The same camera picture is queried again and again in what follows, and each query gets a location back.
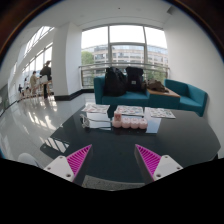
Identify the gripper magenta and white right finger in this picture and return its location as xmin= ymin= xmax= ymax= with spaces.
xmin=134 ymin=144 xmax=182 ymax=184

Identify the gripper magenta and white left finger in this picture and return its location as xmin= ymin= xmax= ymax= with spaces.
xmin=44 ymin=145 xmax=93 ymax=186

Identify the pink charger plug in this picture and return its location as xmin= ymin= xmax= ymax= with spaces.
xmin=114 ymin=111 xmax=122 ymax=121

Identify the right printed placemat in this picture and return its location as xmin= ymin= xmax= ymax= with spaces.
xmin=149 ymin=108 xmax=175 ymax=119

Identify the printed placemat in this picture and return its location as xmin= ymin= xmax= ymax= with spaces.
xmin=149 ymin=108 xmax=175 ymax=119
xmin=116 ymin=105 xmax=144 ymax=116
xmin=83 ymin=104 xmax=109 ymax=114

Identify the left printed placemat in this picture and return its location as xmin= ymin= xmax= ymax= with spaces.
xmin=83 ymin=104 xmax=109 ymax=114

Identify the middle printed placemat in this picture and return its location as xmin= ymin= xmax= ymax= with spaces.
xmin=116 ymin=105 xmax=144 ymax=116

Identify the teal sofa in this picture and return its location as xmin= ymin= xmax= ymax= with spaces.
xmin=94 ymin=76 xmax=180 ymax=109

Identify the wooden sofa side table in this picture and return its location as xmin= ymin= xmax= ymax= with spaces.
xmin=147 ymin=88 xmax=180 ymax=98

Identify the teal armchair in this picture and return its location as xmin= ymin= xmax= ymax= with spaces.
xmin=164 ymin=79 xmax=208 ymax=117

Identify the brown bag on sofa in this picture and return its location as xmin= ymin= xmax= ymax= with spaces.
xmin=146 ymin=79 xmax=166 ymax=92

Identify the left black backpack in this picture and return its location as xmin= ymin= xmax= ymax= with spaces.
xmin=104 ymin=67 xmax=126 ymax=97

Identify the black backpack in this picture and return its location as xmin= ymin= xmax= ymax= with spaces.
xmin=126 ymin=66 xmax=143 ymax=92
xmin=104 ymin=67 xmax=126 ymax=97

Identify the white bar stool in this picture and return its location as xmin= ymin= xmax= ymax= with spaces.
xmin=40 ymin=75 xmax=52 ymax=98

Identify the right black backpack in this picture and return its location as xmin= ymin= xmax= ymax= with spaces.
xmin=126 ymin=66 xmax=143 ymax=92

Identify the metal window railing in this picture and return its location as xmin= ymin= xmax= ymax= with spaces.
xmin=80 ymin=62 xmax=169 ymax=88

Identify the seated person in beige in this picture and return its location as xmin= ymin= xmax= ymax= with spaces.
xmin=30 ymin=71 xmax=38 ymax=95

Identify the standing person in black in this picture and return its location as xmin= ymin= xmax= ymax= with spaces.
xmin=40 ymin=61 xmax=52 ymax=98

